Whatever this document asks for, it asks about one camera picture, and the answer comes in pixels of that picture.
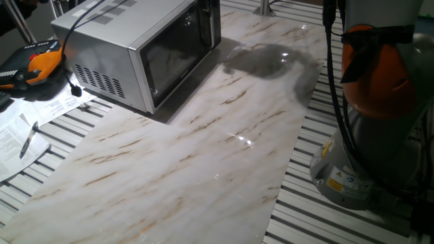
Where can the silver microwave oven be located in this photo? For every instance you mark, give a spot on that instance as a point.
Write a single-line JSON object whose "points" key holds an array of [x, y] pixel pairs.
{"points": [[108, 51]]}

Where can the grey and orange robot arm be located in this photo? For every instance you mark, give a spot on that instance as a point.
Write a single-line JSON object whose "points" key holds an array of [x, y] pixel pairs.
{"points": [[376, 84]]}

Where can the marble pattern table mat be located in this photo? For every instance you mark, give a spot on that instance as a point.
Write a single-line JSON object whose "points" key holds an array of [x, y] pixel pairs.
{"points": [[203, 152]]}

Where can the small black table bolt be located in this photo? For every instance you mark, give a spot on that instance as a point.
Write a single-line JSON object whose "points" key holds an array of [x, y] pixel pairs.
{"points": [[84, 107]]}

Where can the printed white paper sheet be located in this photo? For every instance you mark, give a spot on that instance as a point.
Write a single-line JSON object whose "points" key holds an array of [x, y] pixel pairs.
{"points": [[57, 105], [13, 152]]}

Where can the black and orange teach pendant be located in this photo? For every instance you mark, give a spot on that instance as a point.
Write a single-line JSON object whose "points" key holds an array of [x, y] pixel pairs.
{"points": [[44, 64]]}

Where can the black pen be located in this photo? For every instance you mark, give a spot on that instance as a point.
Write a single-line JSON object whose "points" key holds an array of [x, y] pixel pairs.
{"points": [[28, 139]]}

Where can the thin silver metal leg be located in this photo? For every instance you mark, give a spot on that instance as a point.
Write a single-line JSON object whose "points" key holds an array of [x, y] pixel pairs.
{"points": [[56, 9]]}

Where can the black computer keyboard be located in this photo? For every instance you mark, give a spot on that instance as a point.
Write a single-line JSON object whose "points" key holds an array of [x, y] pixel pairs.
{"points": [[2, 98]]}

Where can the aluminium frame strut with foot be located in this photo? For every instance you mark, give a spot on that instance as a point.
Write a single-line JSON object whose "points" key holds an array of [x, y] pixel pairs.
{"points": [[264, 8]]}

